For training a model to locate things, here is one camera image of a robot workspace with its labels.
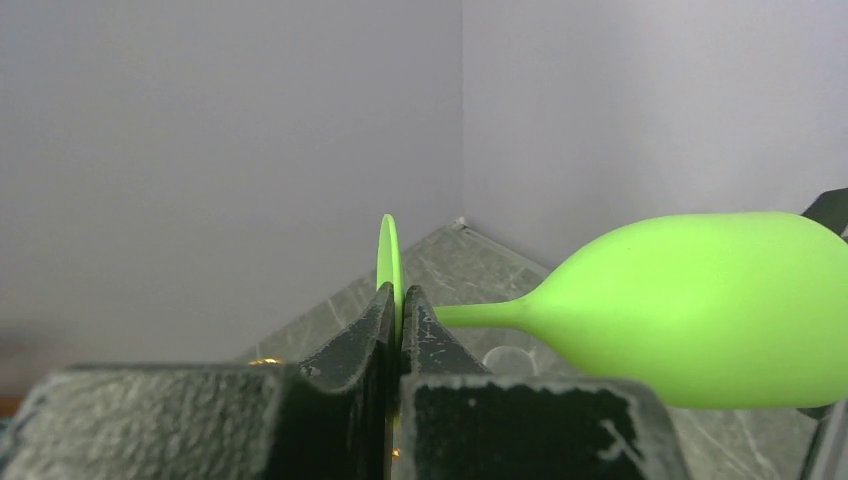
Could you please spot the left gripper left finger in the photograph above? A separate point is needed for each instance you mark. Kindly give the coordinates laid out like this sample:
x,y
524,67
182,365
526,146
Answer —
x,y
324,417

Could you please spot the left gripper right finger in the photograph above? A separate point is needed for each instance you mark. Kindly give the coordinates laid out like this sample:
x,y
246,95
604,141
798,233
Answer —
x,y
458,420

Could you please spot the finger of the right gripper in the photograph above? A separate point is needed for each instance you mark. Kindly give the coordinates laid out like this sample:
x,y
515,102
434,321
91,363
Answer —
x,y
826,456
829,209

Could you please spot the clear wine glass back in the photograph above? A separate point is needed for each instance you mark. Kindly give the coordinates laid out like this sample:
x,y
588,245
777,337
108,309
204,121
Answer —
x,y
510,360

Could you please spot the green plastic wine glass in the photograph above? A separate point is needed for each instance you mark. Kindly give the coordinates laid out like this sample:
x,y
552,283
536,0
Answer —
x,y
711,311

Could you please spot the gold wire glass rack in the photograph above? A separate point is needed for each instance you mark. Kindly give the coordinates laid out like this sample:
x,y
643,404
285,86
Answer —
x,y
268,361

